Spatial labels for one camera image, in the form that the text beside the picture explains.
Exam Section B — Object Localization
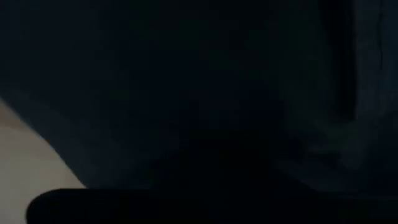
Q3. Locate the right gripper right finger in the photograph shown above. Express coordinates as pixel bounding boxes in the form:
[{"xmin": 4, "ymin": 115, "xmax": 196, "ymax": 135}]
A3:
[{"xmin": 236, "ymin": 144, "xmax": 398, "ymax": 224}]

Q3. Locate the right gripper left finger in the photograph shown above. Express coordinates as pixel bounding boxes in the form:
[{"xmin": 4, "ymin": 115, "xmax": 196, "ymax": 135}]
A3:
[{"xmin": 26, "ymin": 144, "xmax": 203, "ymax": 224}]

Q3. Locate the dark grey garment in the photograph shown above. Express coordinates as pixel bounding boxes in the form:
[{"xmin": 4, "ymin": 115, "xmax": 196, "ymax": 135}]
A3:
[{"xmin": 0, "ymin": 0, "xmax": 398, "ymax": 200}]

